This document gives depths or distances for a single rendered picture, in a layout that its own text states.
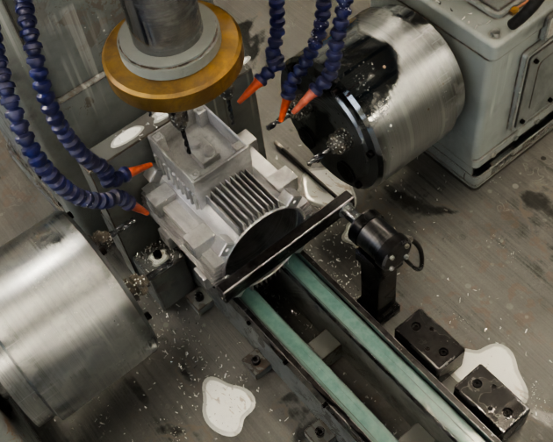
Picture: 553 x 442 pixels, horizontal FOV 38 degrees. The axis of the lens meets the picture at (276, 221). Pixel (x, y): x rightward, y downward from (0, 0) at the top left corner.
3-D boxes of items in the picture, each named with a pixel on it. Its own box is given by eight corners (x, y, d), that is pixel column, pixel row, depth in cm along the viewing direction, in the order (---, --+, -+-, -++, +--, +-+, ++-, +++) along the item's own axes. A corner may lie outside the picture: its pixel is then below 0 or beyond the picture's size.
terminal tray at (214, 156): (155, 167, 126) (145, 137, 120) (210, 131, 129) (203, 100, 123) (200, 214, 120) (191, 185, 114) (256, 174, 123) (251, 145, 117)
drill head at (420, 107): (248, 159, 145) (228, 57, 125) (414, 45, 157) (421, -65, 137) (341, 245, 133) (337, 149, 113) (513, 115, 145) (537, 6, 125)
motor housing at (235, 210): (154, 236, 137) (126, 167, 122) (243, 175, 143) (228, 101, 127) (225, 316, 127) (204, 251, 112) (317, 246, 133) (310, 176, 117)
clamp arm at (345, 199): (344, 197, 128) (215, 293, 121) (343, 186, 126) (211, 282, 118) (359, 211, 126) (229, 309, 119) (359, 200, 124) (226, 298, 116)
